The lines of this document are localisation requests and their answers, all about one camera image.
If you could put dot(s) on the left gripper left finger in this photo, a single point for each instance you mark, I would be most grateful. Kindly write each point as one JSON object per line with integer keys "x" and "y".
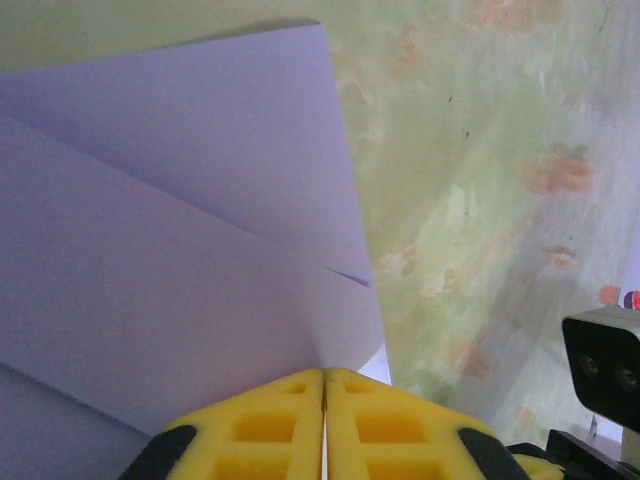
{"x": 260, "y": 430}

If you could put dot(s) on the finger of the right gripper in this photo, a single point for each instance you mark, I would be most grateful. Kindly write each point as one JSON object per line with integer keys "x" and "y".
{"x": 537, "y": 467}

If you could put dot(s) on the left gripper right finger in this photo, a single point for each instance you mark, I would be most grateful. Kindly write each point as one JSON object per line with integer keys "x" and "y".
{"x": 395, "y": 430}

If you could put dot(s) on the lavender white paper sheet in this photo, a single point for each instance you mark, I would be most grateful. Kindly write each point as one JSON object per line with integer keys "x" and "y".
{"x": 175, "y": 225}

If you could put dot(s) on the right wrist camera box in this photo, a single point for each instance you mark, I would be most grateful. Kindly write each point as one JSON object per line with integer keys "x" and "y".
{"x": 600, "y": 360}

